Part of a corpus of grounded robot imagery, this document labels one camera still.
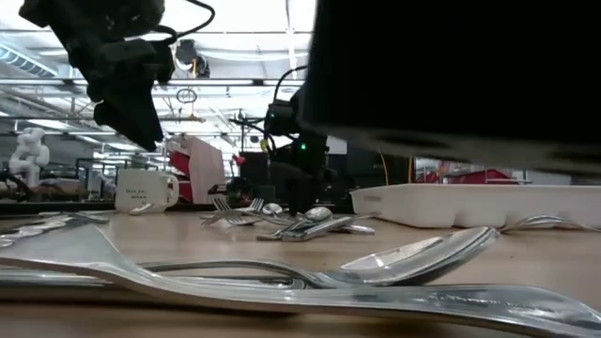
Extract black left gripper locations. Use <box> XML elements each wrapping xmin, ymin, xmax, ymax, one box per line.
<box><xmin>18</xmin><ymin>0</ymin><xmax>176</xmax><ymax>152</ymax></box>

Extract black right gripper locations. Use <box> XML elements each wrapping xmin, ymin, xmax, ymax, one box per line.
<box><xmin>270</xmin><ymin>133</ymin><xmax>340</xmax><ymax>216</ymax></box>

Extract white mug with text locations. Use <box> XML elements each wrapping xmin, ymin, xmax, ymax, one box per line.
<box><xmin>115</xmin><ymin>168</ymin><xmax>180</xmax><ymax>213</ymax></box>

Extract black partition panels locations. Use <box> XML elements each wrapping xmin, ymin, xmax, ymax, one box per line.
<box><xmin>239</xmin><ymin>143</ymin><xmax>414</xmax><ymax>210</ymax></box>

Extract pale pink cloth cover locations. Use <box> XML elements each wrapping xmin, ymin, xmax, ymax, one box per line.
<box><xmin>180</xmin><ymin>133</ymin><xmax>226</xmax><ymax>206</ymax></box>

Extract white cutlery tray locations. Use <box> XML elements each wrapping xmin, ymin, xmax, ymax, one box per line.
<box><xmin>349</xmin><ymin>183</ymin><xmax>601</xmax><ymax>230</ymax></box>

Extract red bin cart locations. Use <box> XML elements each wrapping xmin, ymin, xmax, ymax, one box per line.
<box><xmin>415</xmin><ymin>159</ymin><xmax>534</xmax><ymax>186</ymax></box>

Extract black ceiling cable reel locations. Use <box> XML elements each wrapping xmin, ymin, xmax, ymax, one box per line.
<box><xmin>174</xmin><ymin>38</ymin><xmax>211</xmax><ymax>79</ymax></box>

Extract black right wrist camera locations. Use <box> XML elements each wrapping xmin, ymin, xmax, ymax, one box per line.
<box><xmin>263</xmin><ymin>99</ymin><xmax>301</xmax><ymax>138</ymax></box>

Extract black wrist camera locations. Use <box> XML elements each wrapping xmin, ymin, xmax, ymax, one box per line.
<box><xmin>100</xmin><ymin>0</ymin><xmax>166</xmax><ymax>30</ymax></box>
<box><xmin>263</xmin><ymin>99</ymin><xmax>301</xmax><ymax>138</ymax></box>

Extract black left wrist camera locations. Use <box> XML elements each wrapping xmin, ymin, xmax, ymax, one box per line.
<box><xmin>100</xmin><ymin>0</ymin><xmax>166</xmax><ymax>30</ymax></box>

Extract black aluminium table frame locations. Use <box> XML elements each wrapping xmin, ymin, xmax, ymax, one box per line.
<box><xmin>0</xmin><ymin>201</ymin><xmax>353</xmax><ymax>217</ymax></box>

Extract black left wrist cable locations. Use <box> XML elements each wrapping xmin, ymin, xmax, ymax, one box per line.
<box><xmin>152</xmin><ymin>0</ymin><xmax>217</xmax><ymax>46</ymax></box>

